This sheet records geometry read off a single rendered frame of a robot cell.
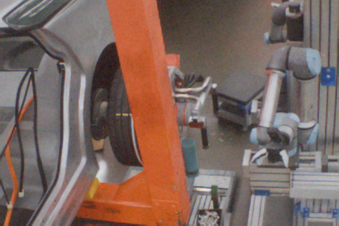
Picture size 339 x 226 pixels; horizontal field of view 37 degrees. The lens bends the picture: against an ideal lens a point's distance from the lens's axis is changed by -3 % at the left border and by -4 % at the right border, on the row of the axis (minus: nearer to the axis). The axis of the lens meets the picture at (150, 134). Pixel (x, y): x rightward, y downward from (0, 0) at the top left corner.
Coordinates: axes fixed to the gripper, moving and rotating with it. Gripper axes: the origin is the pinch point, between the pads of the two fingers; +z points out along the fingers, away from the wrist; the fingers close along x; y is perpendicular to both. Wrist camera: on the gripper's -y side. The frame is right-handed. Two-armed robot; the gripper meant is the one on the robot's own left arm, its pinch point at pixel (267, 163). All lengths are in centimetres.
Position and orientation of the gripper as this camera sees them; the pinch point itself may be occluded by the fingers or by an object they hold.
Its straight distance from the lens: 212.2
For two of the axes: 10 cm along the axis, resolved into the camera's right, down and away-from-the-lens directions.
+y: 2.8, 8.0, 5.3
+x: -8.4, -0.6, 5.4
